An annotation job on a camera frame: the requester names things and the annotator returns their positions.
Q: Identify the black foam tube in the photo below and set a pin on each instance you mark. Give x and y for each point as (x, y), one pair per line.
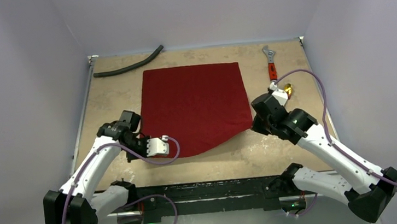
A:
(134, 66)

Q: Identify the adjustable wrench red handle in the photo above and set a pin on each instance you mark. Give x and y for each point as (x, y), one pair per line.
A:
(271, 64)

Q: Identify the dark red cloth napkin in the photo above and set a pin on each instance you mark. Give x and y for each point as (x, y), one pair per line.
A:
(201, 106)

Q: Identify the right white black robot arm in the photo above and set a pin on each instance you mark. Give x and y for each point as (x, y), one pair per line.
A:
(364, 187)

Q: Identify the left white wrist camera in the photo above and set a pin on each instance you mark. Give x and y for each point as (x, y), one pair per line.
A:
(158, 146)

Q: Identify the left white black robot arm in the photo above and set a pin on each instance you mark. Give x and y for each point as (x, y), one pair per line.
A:
(76, 201)

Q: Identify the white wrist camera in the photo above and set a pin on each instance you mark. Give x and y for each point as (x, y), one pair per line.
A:
(158, 146)
(279, 94)

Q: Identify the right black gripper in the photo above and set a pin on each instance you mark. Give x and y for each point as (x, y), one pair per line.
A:
(270, 102)

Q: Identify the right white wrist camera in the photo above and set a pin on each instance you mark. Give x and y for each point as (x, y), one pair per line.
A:
(279, 94)

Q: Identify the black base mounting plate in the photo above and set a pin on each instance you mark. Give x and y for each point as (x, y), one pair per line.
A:
(266, 193)

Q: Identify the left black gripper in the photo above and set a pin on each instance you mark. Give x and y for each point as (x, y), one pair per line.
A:
(144, 140)

